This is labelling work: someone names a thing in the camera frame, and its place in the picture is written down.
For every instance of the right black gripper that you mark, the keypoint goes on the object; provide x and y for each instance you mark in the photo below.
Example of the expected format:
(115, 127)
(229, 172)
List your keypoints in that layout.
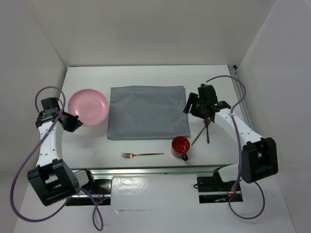
(192, 98)

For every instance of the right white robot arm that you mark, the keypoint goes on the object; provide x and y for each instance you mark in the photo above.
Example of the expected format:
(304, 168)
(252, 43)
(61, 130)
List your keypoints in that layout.
(257, 155)

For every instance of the red mug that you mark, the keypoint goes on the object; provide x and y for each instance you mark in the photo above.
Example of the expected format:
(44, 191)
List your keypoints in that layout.
(180, 147)

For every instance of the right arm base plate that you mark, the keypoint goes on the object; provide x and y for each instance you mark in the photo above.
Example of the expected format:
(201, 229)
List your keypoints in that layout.
(212, 191)

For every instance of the copper spoon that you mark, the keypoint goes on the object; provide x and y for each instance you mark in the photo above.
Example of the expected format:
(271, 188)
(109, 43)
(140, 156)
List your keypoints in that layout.
(207, 122)

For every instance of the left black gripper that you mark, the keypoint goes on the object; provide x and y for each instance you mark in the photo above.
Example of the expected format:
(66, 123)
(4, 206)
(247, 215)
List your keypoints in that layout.
(75, 123)

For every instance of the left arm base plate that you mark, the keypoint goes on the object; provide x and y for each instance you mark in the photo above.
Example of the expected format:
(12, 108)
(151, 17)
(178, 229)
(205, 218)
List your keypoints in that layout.
(101, 192)

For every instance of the grey cloth placemat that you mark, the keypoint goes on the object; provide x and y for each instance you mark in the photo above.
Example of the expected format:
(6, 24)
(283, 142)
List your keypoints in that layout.
(147, 113)

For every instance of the copper fork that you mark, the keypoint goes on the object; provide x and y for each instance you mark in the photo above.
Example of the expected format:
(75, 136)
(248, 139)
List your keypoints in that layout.
(131, 155)

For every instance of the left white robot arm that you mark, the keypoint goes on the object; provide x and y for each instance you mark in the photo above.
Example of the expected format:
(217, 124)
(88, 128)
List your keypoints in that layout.
(52, 179)

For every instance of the pink plate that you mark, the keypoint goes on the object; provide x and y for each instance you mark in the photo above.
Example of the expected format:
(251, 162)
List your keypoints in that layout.
(90, 105)

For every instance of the copper knife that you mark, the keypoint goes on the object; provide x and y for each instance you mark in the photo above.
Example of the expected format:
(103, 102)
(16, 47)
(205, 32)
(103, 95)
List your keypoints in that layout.
(197, 137)

